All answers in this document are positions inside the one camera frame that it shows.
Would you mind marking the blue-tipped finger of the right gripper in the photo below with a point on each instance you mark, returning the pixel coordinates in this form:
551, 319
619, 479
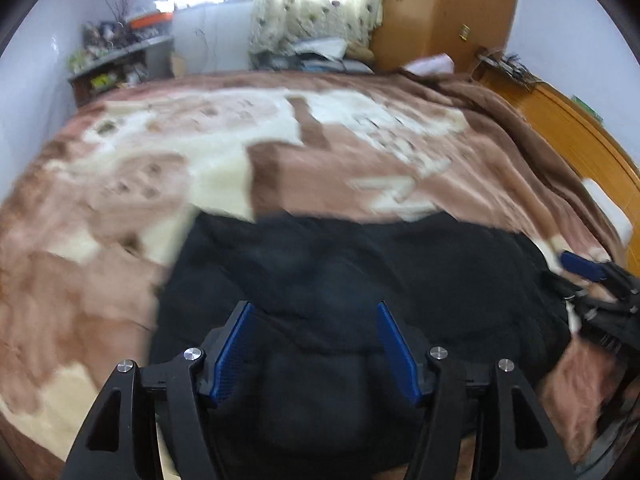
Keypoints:
587, 269

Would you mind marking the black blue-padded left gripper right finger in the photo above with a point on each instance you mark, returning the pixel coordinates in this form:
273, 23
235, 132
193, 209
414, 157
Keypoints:
514, 437

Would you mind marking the cluttered items pile by window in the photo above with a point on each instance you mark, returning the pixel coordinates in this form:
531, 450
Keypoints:
323, 55

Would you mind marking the dark wooden shelf unit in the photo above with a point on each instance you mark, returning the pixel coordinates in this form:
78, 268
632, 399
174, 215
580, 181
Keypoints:
146, 60

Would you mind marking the white pillow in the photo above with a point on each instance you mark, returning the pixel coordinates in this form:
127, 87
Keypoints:
431, 65

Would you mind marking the orange wooden wardrobe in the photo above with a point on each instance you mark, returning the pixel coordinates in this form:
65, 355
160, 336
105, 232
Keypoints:
414, 29

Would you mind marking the cardboard box on floor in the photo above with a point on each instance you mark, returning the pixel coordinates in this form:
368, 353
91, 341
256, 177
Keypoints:
178, 66

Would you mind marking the brown cream bear blanket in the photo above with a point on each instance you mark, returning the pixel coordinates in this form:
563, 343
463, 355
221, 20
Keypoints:
93, 226

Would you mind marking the black puffer jacket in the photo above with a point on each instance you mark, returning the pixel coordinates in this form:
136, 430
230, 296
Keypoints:
316, 398

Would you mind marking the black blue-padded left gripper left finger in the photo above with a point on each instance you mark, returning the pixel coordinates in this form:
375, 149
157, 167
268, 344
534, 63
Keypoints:
118, 439

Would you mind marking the heart-patterned cream curtain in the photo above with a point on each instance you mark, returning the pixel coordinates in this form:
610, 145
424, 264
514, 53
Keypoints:
276, 24

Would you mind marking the orange wooden headboard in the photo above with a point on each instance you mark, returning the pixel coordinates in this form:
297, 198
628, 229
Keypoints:
577, 136

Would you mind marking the orange box on shelf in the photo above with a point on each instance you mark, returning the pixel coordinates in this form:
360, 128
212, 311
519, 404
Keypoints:
151, 19

